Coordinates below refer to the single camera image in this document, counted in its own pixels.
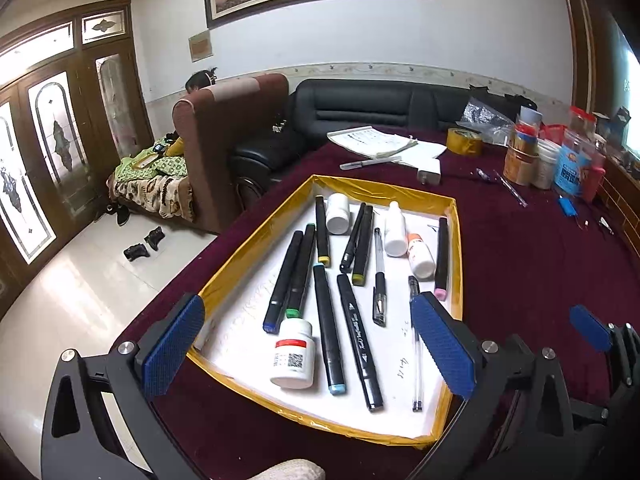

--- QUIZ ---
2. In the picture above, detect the black marker pink cap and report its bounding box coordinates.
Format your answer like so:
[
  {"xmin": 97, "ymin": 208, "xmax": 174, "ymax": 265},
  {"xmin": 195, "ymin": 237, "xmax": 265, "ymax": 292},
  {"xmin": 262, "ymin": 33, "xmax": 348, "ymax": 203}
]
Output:
[{"xmin": 434, "ymin": 217, "xmax": 449, "ymax": 302}]

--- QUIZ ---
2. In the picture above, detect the clear gel pen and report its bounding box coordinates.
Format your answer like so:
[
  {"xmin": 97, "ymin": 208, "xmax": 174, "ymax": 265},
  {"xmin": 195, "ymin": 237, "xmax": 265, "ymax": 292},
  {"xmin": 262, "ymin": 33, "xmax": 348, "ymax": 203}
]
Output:
[{"xmin": 372, "ymin": 228, "xmax": 387, "ymax": 327}]

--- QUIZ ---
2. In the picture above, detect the plain black marker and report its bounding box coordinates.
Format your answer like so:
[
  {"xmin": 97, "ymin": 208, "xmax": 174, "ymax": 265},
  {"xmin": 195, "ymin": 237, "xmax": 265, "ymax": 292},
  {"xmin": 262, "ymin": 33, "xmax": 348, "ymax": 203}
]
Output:
[{"xmin": 336, "ymin": 273, "xmax": 384, "ymax": 412}]

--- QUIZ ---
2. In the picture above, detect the black marker blue cap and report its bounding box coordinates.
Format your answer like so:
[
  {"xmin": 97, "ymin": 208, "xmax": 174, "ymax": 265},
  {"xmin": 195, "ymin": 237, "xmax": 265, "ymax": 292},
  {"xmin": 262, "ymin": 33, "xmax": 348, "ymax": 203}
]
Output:
[{"xmin": 262, "ymin": 231, "xmax": 304, "ymax": 334}]

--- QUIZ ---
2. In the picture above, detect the slim white bottle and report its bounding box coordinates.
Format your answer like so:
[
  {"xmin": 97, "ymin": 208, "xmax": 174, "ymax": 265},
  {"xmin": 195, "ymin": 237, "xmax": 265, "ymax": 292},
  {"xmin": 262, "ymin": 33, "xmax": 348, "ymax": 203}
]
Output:
[{"xmin": 384, "ymin": 200, "xmax": 408, "ymax": 258}]

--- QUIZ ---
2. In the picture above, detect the black gel pen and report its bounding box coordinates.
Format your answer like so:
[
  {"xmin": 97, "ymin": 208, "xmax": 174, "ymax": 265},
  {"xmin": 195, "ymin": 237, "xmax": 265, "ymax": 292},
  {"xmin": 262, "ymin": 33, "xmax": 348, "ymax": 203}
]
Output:
[{"xmin": 340, "ymin": 203, "xmax": 367, "ymax": 274}]

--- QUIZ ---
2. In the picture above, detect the black marker green cap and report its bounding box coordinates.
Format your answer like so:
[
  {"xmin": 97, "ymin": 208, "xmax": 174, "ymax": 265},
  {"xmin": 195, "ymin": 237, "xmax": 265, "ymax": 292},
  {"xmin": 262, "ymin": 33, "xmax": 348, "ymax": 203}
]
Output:
[{"xmin": 285, "ymin": 223, "xmax": 316, "ymax": 318}]

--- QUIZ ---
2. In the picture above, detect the black marker yellow cap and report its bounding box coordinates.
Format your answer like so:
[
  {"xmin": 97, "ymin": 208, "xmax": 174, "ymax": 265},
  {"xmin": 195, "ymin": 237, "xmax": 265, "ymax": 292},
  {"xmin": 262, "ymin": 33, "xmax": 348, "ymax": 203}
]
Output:
[{"xmin": 314, "ymin": 195, "xmax": 331, "ymax": 266}]

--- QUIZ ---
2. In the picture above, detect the large white pill bottle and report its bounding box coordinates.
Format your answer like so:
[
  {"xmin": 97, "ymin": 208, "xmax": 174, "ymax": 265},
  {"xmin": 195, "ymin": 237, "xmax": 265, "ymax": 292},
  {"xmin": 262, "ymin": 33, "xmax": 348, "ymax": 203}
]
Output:
[{"xmin": 326, "ymin": 193, "xmax": 352, "ymax": 235}]

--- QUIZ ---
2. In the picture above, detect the small white bottle orange cap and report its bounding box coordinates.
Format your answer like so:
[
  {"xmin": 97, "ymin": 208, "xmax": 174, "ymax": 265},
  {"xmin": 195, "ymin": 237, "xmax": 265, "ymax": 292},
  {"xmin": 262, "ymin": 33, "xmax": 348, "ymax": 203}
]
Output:
[{"xmin": 408, "ymin": 233, "xmax": 436, "ymax": 281}]

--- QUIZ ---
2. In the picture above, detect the black marker olive cap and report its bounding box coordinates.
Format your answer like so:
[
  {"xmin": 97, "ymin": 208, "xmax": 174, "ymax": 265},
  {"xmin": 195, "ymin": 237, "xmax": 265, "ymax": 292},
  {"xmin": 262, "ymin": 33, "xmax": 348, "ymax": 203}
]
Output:
[{"xmin": 352, "ymin": 205, "xmax": 373, "ymax": 286}]

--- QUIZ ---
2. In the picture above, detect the white gloved right hand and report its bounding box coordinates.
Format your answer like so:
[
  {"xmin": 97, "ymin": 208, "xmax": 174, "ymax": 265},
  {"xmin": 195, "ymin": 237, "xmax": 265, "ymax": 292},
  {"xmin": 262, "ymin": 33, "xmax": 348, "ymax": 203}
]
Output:
[{"xmin": 250, "ymin": 458, "xmax": 326, "ymax": 480}]

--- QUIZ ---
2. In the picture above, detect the nail clipper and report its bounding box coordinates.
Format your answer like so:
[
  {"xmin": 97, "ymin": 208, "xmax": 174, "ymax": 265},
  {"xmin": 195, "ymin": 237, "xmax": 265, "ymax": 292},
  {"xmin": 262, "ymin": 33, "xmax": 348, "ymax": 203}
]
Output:
[{"xmin": 598, "ymin": 217, "xmax": 614, "ymax": 235}]

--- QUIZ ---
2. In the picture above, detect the blue battery pack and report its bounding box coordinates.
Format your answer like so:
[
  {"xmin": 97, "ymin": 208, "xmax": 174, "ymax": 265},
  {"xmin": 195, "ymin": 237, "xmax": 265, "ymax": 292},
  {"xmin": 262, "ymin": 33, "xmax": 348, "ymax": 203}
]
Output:
[{"xmin": 558, "ymin": 196, "xmax": 578, "ymax": 219}]

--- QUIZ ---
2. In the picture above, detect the clear pen far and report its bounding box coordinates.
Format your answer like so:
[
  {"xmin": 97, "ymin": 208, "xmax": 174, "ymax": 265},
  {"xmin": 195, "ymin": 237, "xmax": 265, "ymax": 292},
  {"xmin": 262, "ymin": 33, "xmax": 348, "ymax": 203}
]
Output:
[{"xmin": 494, "ymin": 170, "xmax": 528, "ymax": 208}]

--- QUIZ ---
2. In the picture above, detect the yellow taped foam tray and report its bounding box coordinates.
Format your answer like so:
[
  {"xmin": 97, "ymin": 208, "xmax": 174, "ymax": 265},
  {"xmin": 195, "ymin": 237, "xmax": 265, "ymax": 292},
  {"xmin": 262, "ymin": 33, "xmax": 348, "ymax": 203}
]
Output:
[{"xmin": 189, "ymin": 174, "xmax": 463, "ymax": 448}]

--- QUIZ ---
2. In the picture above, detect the white label jar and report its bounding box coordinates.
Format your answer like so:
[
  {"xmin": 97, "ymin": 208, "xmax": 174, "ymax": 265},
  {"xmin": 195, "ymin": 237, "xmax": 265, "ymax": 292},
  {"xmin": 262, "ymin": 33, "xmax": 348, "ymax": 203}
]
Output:
[{"xmin": 532, "ymin": 139, "xmax": 561, "ymax": 190}]

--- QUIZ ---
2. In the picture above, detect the blue cartoon label jar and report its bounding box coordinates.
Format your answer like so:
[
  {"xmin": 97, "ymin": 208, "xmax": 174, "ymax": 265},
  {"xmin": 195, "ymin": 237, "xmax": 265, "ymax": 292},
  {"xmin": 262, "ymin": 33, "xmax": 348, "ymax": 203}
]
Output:
[{"xmin": 553, "ymin": 128, "xmax": 603, "ymax": 196}]

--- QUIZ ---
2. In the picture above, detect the white charger adapter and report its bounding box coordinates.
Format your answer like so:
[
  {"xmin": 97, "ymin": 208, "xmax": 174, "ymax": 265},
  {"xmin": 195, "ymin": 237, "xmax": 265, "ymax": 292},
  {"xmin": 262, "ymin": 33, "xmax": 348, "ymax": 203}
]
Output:
[{"xmin": 416, "ymin": 158, "xmax": 442, "ymax": 185}]

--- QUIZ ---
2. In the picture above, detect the orange contents plastic jar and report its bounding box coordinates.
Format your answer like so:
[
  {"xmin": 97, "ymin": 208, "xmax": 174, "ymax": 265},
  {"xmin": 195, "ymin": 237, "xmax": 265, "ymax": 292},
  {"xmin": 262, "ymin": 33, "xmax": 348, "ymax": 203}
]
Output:
[{"xmin": 502, "ymin": 145, "xmax": 538, "ymax": 186}]

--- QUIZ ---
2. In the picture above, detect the red lid gold jar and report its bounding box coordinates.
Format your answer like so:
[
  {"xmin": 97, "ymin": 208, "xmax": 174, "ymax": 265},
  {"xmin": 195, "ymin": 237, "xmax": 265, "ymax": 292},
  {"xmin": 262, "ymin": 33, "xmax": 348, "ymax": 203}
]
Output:
[{"xmin": 511, "ymin": 122, "xmax": 538, "ymax": 155}]

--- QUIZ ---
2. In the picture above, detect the red lid clear jar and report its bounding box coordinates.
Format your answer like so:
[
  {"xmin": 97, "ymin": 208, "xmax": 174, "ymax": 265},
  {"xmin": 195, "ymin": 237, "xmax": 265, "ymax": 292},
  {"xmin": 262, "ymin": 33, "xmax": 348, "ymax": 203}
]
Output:
[{"xmin": 568, "ymin": 106, "xmax": 596, "ymax": 139}]

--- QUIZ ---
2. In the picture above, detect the yellow tape roll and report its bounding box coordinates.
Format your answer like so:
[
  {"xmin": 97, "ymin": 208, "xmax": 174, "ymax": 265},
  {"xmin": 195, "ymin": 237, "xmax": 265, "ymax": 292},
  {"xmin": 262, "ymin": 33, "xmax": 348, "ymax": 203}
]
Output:
[{"xmin": 446, "ymin": 128, "xmax": 483, "ymax": 157}]

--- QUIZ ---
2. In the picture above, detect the silver pen by notebook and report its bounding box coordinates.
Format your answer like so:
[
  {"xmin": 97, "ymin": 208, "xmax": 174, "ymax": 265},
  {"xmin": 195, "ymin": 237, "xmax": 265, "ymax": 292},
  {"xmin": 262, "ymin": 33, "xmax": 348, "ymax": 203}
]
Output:
[{"xmin": 340, "ymin": 156, "xmax": 400, "ymax": 171}]

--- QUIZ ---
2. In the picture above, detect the white paper notebook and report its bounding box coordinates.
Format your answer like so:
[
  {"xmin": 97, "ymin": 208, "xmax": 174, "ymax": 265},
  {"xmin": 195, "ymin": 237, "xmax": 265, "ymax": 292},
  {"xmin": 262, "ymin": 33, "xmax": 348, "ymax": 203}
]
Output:
[{"xmin": 326, "ymin": 126, "xmax": 446, "ymax": 168}]

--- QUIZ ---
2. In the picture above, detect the clear plastic bag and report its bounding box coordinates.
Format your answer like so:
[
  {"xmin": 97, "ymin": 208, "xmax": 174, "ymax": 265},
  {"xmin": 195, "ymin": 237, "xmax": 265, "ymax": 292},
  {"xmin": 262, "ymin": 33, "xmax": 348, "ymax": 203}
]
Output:
[{"xmin": 456, "ymin": 96, "xmax": 518, "ymax": 146}]

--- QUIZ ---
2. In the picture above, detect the brown armchair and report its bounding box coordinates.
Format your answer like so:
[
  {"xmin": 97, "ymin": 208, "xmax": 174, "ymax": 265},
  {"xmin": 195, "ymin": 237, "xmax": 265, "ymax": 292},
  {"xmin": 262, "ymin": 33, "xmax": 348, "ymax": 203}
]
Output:
[{"xmin": 172, "ymin": 74, "xmax": 288, "ymax": 234}]

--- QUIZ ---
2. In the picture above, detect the black leather sofa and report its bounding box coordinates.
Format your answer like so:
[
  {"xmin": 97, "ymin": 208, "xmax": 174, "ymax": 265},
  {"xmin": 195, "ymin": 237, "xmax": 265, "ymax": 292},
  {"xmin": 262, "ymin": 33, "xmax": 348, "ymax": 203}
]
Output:
[{"xmin": 228, "ymin": 79, "xmax": 537, "ymax": 208}]

